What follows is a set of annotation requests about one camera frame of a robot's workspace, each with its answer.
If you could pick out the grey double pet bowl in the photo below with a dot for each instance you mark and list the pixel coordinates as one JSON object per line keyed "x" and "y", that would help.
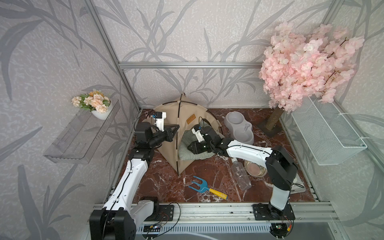
{"x": 240, "y": 129}

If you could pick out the small potted flowers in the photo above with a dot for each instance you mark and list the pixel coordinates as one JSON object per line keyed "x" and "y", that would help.
{"x": 95, "y": 102}

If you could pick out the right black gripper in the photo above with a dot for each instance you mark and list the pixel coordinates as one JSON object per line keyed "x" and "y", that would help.
{"x": 195, "y": 148}

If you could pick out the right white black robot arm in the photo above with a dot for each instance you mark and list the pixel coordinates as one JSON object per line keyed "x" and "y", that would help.
{"x": 279, "y": 164}

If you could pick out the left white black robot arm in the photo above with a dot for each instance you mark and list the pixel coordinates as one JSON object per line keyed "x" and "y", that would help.
{"x": 118, "y": 220}

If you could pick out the white wire basket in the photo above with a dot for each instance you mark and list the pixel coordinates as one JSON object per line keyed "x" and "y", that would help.
{"x": 329, "y": 135}

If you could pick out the steel bowl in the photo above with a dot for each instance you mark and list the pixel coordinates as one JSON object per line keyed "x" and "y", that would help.
{"x": 255, "y": 170}

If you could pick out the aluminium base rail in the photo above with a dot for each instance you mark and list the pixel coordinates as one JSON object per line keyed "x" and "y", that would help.
{"x": 243, "y": 213}

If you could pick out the beige pet tent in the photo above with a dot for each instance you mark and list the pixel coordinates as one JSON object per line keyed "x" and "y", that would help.
{"x": 186, "y": 114}

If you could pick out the bagged white gloves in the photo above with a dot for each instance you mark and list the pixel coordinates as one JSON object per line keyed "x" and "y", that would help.
{"x": 298, "y": 185}

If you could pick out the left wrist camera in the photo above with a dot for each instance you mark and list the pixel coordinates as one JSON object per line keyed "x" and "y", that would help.
{"x": 159, "y": 118}

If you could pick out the green checked cushion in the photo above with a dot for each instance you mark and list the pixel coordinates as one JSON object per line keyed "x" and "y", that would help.
{"x": 188, "y": 137}

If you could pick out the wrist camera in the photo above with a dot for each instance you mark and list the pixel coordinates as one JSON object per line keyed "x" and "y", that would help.
{"x": 196, "y": 130}
{"x": 159, "y": 118}

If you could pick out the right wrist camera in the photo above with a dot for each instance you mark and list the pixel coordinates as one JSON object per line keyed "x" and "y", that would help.
{"x": 196, "y": 130}

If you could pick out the clear acrylic shelf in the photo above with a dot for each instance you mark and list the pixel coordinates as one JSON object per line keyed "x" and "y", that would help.
{"x": 80, "y": 139}

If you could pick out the clear plastic bottle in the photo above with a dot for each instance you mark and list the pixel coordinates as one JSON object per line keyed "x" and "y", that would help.
{"x": 241, "y": 175}

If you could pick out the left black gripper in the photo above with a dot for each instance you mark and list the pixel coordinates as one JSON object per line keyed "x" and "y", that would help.
{"x": 168, "y": 134}

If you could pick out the blue yellow garden fork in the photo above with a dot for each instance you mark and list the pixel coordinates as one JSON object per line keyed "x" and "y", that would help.
{"x": 203, "y": 187}

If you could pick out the pink blossom tree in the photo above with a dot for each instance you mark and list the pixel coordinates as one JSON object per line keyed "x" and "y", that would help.
{"x": 297, "y": 66}

